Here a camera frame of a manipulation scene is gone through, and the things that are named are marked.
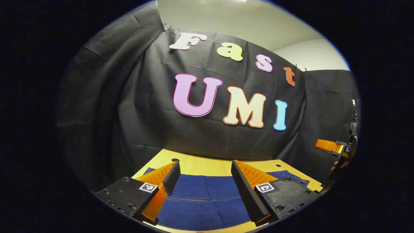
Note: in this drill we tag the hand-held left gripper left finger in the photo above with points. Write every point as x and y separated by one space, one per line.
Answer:
173 178

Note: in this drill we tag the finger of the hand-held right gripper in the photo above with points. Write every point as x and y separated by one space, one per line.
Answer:
328 145

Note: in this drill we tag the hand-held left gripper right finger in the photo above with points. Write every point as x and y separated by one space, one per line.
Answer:
242 187

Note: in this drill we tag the blue denim jeans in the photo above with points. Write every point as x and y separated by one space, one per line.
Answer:
207 200

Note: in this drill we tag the black backdrop cloth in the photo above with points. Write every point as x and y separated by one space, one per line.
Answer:
145 113

